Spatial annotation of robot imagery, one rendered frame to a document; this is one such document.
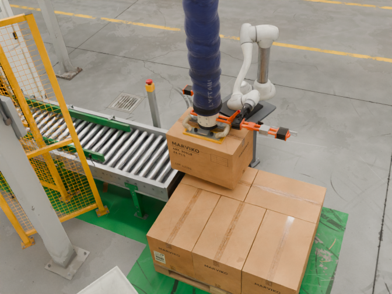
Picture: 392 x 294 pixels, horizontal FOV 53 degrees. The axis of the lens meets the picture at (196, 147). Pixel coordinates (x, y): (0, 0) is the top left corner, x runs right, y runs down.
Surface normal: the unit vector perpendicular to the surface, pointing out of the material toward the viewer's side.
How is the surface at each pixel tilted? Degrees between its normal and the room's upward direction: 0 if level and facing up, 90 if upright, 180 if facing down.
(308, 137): 0
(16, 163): 90
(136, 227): 0
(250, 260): 0
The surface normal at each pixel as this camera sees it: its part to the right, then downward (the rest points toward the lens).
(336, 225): -0.07, -0.73
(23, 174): 0.91, 0.23
